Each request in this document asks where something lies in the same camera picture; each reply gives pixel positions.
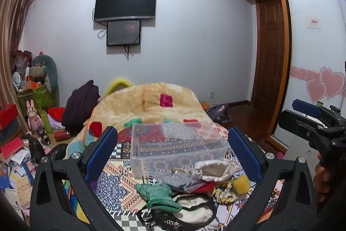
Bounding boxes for pink rabbit doll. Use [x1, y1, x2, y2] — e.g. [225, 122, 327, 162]
[26, 99, 43, 133]

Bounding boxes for dark bag on floor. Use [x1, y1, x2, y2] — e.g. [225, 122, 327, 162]
[205, 104, 232, 124]

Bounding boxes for green cardboard box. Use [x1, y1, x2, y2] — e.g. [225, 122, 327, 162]
[16, 85, 56, 116]

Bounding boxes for patterned patchwork bedsheet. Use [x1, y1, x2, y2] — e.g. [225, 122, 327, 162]
[61, 120, 285, 231]

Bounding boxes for clear plastic storage box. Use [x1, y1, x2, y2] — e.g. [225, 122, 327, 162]
[130, 122, 229, 178]

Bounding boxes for green knitted cloth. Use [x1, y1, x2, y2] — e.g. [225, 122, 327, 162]
[135, 184, 182, 213]

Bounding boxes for yellow sponge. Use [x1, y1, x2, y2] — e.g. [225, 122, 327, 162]
[232, 175, 250, 195]

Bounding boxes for striped pink curtain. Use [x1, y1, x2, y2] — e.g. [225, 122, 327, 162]
[0, 0, 43, 132]

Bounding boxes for white black trimmed bag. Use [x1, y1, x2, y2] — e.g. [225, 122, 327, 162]
[173, 194, 217, 228]

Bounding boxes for white wardrobe sliding door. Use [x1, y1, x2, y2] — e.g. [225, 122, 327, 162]
[273, 0, 346, 153]

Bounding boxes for black belt with studs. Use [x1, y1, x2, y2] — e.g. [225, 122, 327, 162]
[136, 206, 189, 231]

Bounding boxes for green cylinder bottle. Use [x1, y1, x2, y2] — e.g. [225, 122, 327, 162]
[40, 110, 53, 134]

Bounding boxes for right hand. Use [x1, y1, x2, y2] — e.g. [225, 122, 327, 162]
[313, 163, 330, 202]

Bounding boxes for yellow green plush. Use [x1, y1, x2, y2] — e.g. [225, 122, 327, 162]
[104, 78, 133, 97]

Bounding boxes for red fabric piece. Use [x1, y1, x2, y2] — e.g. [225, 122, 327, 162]
[194, 181, 215, 194]

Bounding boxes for wooden door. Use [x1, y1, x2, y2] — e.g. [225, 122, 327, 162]
[250, 0, 289, 140]

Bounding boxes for red box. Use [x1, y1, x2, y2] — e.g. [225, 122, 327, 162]
[0, 104, 18, 130]

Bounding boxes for wall power outlet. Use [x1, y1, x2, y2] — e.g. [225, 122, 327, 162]
[209, 92, 215, 99]

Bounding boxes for red can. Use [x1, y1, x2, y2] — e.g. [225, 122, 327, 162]
[54, 130, 71, 142]

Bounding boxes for small wall monitor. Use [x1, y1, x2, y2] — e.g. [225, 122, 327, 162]
[106, 20, 142, 47]

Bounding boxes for large wall television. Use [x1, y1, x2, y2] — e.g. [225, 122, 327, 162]
[94, 0, 157, 21]

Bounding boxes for grey green plush toy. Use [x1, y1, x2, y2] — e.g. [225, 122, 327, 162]
[29, 55, 58, 94]

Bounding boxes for dark purple garment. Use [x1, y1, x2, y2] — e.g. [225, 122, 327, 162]
[62, 80, 100, 136]

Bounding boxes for white cloth pouch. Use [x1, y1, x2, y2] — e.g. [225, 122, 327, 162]
[194, 159, 236, 182]

